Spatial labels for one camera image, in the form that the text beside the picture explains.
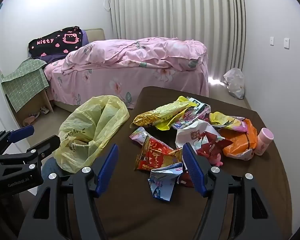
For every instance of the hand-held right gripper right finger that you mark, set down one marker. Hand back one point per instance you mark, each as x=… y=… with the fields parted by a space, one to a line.
x=193 y=170

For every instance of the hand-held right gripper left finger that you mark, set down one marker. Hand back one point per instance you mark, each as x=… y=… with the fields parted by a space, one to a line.
x=107 y=172

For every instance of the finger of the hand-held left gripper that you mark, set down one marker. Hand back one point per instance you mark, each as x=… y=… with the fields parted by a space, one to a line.
x=22 y=131
x=47 y=143

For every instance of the blue white wrapper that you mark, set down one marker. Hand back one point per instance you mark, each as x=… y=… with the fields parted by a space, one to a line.
x=162 y=182

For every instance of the red gold snack packet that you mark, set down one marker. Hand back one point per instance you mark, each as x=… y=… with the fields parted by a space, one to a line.
x=157 y=155

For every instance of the yellow plastic bag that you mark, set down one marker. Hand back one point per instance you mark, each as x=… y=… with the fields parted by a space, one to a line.
x=90 y=120

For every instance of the orange plastic bag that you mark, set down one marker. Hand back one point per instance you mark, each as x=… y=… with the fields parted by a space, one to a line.
x=240 y=142

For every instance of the pink shoe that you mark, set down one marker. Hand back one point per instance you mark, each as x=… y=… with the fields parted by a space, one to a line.
x=31 y=118

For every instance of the person's leg in jeans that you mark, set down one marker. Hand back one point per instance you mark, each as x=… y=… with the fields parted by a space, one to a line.
x=49 y=167

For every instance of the pink toy figure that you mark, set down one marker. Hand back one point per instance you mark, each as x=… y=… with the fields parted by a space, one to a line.
x=216 y=160

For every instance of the wooden bedside table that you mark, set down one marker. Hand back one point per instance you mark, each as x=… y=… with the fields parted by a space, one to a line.
x=29 y=107

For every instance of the dark red wrapper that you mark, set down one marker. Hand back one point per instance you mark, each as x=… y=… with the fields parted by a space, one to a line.
x=212 y=146

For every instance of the white shoe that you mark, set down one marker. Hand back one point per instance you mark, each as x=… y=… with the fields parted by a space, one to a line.
x=44 y=110

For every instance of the white paper wrapper red print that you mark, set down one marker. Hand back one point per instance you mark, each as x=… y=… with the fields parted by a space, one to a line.
x=190 y=135

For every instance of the small pink cartoon packet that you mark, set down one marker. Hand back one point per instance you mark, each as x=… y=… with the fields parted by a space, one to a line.
x=138 y=136

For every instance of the green checked cloth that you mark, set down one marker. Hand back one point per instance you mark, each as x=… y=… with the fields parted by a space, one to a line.
x=24 y=82

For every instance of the purple pink snack packet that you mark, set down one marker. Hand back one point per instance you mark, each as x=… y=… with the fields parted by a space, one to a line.
x=187 y=118

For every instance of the yellow pink snack packet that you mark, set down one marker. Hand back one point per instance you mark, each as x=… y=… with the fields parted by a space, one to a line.
x=225 y=121

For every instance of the pale yellow snack wrapper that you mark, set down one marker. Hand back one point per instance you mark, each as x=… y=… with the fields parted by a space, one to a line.
x=172 y=107

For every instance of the pink bottle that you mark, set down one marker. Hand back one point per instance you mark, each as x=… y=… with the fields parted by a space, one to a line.
x=264 y=141

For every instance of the bed with pink sheet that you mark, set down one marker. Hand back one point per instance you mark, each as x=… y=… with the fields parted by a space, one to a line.
x=130 y=85

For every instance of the black Hello Kitty pillow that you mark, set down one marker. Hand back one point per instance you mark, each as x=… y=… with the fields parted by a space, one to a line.
x=52 y=42

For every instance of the white plastic bag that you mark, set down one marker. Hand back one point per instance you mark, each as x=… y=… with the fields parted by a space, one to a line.
x=233 y=82

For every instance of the beige headboard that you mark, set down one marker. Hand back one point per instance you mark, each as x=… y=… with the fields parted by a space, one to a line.
x=95 y=35

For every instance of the pink floral duvet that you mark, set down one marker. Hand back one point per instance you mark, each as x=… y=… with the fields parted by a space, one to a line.
x=140 y=52

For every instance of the white pleated curtain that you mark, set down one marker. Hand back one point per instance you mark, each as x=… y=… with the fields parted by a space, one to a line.
x=177 y=12

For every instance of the small white wall switch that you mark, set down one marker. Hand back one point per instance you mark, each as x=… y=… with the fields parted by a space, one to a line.
x=272 y=41

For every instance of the large white wall switch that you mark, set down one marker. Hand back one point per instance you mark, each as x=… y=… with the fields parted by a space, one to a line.
x=286 y=43

